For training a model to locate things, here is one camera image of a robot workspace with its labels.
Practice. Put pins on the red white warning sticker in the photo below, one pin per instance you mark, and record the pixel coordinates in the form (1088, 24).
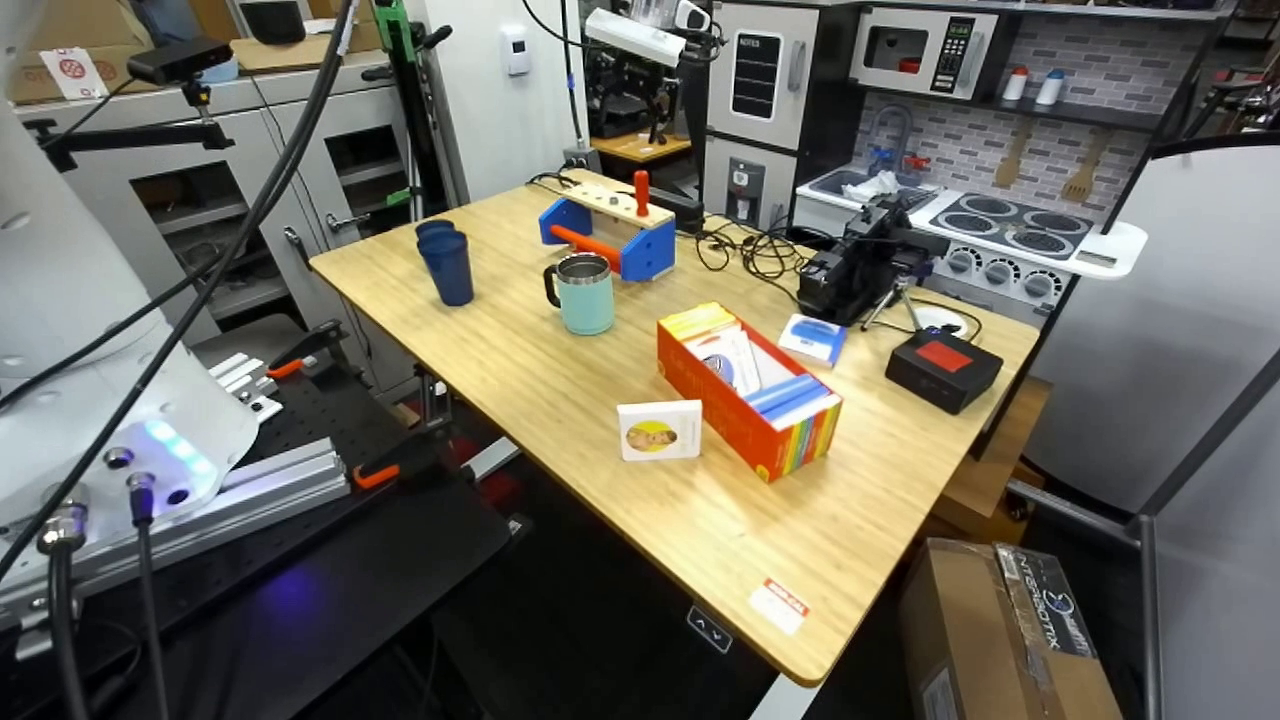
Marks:
(778, 604)

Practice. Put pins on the wooden toy spatula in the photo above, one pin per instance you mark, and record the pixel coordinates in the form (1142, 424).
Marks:
(1082, 166)
(1013, 154)

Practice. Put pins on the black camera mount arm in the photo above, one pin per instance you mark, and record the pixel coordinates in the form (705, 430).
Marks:
(134, 138)

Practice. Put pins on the orange cardboard book box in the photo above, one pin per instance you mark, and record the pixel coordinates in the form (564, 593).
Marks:
(730, 422)

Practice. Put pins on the silver metal bracket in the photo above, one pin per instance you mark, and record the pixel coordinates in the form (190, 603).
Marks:
(246, 383)

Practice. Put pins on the white toy kitchen counter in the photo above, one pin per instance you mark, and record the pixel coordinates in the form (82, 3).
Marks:
(1027, 233)

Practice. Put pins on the plain blue plastic cup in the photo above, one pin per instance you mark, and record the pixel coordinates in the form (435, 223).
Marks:
(429, 229)

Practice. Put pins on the large cardboard box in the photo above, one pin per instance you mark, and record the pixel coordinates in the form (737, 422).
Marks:
(54, 24)

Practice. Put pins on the grey storage cabinet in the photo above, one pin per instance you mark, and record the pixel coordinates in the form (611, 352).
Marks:
(363, 163)

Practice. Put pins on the small white bottle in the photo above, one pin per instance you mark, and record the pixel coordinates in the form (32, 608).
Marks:
(1051, 90)
(1013, 90)

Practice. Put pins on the black stereo camera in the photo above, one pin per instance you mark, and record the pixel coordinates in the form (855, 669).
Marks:
(182, 63)

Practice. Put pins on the white sign red logo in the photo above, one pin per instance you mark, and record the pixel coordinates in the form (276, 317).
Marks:
(73, 72)

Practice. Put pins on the yellow book in box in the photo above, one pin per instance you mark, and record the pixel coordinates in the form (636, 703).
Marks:
(697, 320)

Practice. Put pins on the flat cardboard piece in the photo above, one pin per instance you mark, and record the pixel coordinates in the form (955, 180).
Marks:
(282, 56)

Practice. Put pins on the blue white flat book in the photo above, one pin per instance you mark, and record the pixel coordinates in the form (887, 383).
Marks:
(813, 342)

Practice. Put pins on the black desk height controller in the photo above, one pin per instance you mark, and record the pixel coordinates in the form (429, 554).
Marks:
(711, 629)

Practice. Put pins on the white toy oven tower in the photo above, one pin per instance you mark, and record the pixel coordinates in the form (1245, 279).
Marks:
(760, 78)

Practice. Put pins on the green black pole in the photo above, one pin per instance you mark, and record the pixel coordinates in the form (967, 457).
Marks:
(400, 95)

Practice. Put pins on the blue wooden tool rack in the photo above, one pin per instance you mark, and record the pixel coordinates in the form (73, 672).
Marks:
(625, 229)

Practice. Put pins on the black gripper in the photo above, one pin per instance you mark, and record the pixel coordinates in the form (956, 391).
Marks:
(636, 82)

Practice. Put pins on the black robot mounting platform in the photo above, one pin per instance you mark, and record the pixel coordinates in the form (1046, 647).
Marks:
(333, 603)

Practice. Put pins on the white wall thermostat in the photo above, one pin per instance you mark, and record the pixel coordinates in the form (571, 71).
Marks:
(517, 50)

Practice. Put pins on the wooden boards under table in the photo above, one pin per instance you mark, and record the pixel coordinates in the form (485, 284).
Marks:
(992, 467)

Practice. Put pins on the white toy microwave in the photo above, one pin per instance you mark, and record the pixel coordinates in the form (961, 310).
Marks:
(921, 52)

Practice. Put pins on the black camera device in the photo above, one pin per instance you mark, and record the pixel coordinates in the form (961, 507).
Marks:
(862, 269)

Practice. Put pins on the grey partition panel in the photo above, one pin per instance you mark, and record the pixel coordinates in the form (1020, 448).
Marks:
(1220, 584)

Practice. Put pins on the white table grommet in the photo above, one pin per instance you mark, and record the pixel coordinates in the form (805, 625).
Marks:
(941, 320)

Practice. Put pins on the black box red top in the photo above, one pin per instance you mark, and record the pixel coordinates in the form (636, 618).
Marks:
(944, 369)

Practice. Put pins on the black monitor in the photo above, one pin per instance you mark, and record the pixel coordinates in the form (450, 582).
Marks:
(275, 22)

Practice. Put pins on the orange toy screwdriver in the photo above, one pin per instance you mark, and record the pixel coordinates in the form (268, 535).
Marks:
(640, 191)

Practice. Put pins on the brown cardboard shipping box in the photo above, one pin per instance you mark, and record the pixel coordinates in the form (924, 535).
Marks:
(1002, 638)

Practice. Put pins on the blue plastic cup with sticker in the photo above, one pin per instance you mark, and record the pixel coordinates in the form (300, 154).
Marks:
(450, 275)

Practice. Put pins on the small wooden side table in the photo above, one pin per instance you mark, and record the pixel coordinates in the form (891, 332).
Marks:
(634, 148)

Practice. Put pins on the silver aluminium rail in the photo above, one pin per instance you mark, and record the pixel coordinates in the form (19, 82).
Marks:
(227, 507)

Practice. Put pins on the blue white book in box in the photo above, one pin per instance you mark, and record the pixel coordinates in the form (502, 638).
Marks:
(790, 401)

